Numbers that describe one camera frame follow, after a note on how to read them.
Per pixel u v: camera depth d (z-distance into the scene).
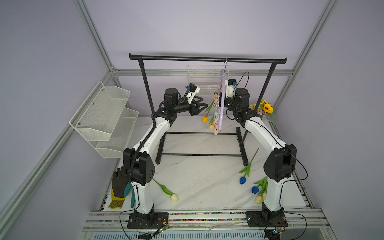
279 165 0.51
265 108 0.89
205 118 0.87
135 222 0.73
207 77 0.95
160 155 0.97
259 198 0.78
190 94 0.65
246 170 0.91
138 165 0.49
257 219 0.74
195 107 0.70
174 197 0.79
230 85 0.72
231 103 0.73
